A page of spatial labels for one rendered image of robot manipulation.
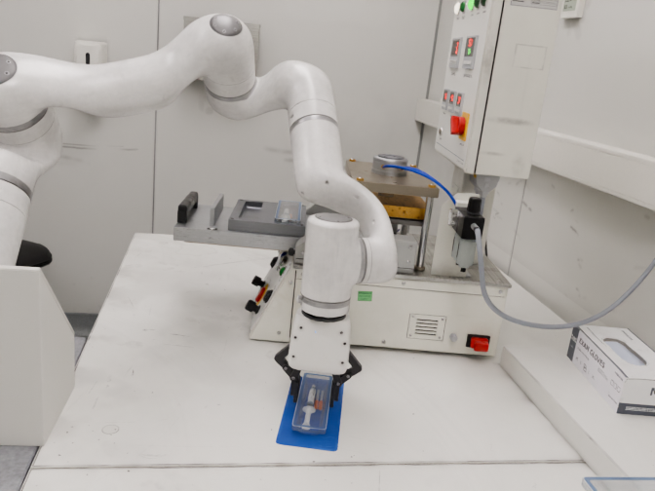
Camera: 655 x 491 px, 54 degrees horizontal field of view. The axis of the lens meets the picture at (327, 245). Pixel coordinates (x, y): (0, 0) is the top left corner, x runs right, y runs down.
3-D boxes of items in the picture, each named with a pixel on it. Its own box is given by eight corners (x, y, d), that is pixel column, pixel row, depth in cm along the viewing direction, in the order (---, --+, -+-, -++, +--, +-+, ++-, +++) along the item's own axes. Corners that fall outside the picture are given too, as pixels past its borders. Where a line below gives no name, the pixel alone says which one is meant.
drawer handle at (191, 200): (198, 207, 153) (198, 191, 151) (186, 223, 138) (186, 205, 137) (189, 207, 152) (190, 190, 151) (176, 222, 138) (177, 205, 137)
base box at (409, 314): (459, 303, 172) (470, 242, 167) (499, 368, 136) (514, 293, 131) (260, 285, 169) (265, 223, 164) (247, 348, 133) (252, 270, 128)
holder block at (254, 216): (305, 214, 156) (306, 205, 156) (304, 237, 137) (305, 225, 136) (237, 208, 155) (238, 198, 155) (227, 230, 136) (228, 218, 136)
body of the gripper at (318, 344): (290, 310, 103) (285, 372, 106) (354, 318, 103) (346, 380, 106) (296, 293, 110) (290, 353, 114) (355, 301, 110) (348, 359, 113)
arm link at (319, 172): (366, 149, 124) (390, 292, 109) (285, 144, 119) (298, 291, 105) (381, 120, 116) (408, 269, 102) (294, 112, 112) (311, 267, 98)
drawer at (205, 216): (311, 229, 158) (314, 199, 156) (311, 256, 137) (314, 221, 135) (191, 218, 157) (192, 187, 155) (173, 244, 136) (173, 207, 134)
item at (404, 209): (413, 206, 157) (418, 167, 154) (429, 229, 135) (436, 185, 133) (343, 199, 156) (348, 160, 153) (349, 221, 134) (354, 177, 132)
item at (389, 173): (438, 205, 160) (445, 153, 156) (467, 239, 130) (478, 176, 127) (341, 196, 159) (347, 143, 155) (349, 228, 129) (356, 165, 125)
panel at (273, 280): (259, 286, 167) (295, 227, 162) (249, 334, 138) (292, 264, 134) (252, 283, 166) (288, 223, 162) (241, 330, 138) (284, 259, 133)
